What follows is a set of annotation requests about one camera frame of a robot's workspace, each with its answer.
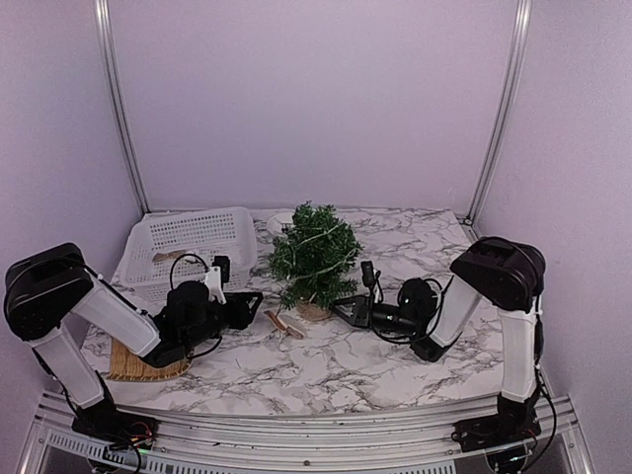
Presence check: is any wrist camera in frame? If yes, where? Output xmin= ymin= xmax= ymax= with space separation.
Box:
xmin=360 ymin=261 xmax=383 ymax=303
xmin=204 ymin=255 xmax=231 ymax=304

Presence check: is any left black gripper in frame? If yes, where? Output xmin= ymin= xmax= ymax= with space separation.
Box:
xmin=182 ymin=292 xmax=263 ymax=351

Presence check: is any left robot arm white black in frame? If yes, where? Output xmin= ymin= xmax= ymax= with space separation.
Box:
xmin=3 ymin=243 xmax=264 ymax=439

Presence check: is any right aluminium frame post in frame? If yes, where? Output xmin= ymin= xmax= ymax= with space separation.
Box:
xmin=463 ymin=0 xmax=533 ymax=226

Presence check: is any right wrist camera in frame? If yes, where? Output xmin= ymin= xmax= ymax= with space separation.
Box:
xmin=360 ymin=261 xmax=383 ymax=303

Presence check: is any small green christmas tree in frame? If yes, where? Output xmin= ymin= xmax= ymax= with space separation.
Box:
xmin=268 ymin=201 xmax=363 ymax=310

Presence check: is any clear string light wire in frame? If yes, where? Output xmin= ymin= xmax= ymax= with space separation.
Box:
xmin=276 ymin=221 xmax=361 ymax=282

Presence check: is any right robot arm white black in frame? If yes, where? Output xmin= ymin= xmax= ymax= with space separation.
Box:
xmin=330 ymin=236 xmax=546 ymax=442

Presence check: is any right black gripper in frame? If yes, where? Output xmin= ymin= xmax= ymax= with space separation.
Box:
xmin=327 ymin=296 xmax=419 ymax=338

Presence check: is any woven bamboo tray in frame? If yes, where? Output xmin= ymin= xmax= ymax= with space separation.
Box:
xmin=107 ymin=340 xmax=193 ymax=382

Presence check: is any front aluminium rail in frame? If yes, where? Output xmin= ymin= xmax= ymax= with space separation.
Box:
xmin=14 ymin=392 xmax=596 ymax=473

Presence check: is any white ceramic bowl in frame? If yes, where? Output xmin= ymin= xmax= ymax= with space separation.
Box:
xmin=266 ymin=212 xmax=294 ymax=236

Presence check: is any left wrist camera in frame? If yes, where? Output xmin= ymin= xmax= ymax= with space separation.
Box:
xmin=204 ymin=255 xmax=231 ymax=304

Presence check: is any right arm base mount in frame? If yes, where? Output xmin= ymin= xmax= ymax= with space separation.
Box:
xmin=451 ymin=415 xmax=542 ymax=452

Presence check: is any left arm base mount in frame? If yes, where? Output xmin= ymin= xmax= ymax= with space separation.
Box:
xmin=71 ymin=411 xmax=159 ymax=449

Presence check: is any white plastic basket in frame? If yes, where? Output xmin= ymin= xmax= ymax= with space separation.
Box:
xmin=114 ymin=206 xmax=258 ymax=303

